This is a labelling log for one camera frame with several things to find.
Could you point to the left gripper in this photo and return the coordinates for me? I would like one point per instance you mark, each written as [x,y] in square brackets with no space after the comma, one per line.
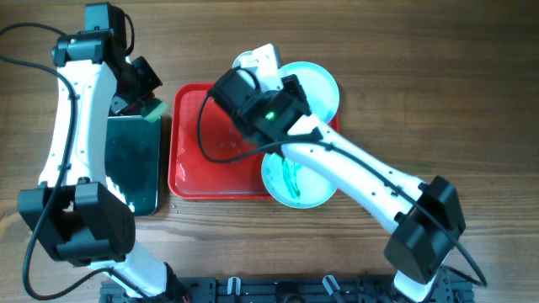
[149,83]

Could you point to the green scrub sponge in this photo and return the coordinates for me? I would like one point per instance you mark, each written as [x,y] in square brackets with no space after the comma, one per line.
[154,110]

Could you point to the mint plate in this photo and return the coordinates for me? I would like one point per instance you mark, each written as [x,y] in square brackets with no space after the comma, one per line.
[294,185]
[319,86]

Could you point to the white plate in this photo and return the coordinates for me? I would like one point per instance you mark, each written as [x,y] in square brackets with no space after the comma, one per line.
[243,60]

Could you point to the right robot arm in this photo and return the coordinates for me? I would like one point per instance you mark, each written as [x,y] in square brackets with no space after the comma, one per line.
[425,220]

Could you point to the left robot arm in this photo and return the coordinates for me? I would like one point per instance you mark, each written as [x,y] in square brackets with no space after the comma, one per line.
[72,214]

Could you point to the black water tray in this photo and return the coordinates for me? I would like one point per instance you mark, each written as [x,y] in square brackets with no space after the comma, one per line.
[133,160]

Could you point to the red plastic tray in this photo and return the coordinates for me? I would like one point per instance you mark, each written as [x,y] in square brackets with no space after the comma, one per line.
[190,175]

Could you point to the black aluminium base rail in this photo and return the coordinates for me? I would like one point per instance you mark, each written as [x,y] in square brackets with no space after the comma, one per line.
[363,289]

